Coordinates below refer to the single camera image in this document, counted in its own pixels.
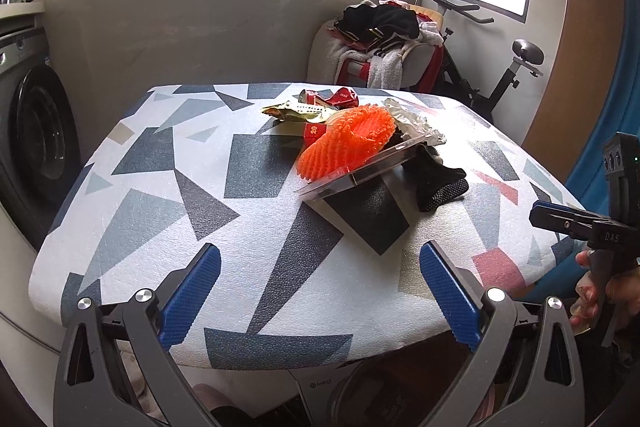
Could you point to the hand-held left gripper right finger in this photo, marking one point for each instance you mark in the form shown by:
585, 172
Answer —
447, 292

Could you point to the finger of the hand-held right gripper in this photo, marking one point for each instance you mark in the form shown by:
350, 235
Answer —
560, 222

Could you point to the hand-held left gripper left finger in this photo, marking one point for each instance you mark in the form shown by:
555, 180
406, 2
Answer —
192, 292

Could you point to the black sock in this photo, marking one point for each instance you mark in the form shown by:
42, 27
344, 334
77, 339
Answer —
440, 192

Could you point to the clear plastic tray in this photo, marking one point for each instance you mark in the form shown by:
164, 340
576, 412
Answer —
350, 183

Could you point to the silver foil wrapper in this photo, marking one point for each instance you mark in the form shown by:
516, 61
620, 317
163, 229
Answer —
412, 122

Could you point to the orange foam fruit net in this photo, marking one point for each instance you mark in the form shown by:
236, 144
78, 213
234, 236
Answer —
345, 142

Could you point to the red printed packet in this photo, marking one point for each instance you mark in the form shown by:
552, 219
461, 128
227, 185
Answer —
314, 131

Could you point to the gold foil wrapper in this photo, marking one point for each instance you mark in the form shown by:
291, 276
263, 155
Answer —
290, 111

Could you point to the crushed red can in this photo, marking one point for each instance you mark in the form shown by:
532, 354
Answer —
345, 98

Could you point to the person's right hand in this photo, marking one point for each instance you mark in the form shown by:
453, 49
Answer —
587, 307

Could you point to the blue fabric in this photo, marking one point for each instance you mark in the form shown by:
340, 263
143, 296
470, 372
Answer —
615, 107

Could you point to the geometric patterned table cover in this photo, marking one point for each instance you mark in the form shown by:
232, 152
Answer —
200, 187

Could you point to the pink item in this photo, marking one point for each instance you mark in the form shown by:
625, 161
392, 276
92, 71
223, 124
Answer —
207, 397

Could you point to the dark round appliance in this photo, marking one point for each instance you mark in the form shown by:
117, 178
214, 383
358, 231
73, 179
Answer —
400, 397

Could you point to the brown wooden panel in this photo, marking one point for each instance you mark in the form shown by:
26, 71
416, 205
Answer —
575, 57

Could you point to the black exercise bike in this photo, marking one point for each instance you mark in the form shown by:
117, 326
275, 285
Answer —
500, 93

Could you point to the beige chair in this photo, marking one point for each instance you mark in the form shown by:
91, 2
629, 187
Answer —
420, 62

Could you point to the grey washing machine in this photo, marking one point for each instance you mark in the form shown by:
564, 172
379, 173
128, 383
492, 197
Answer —
40, 132

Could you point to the white towel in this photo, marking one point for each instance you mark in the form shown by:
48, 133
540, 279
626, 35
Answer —
385, 69

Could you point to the red fabric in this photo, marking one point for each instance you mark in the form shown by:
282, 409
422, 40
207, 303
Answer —
356, 68

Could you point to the black clothes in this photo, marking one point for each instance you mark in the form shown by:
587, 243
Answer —
385, 21

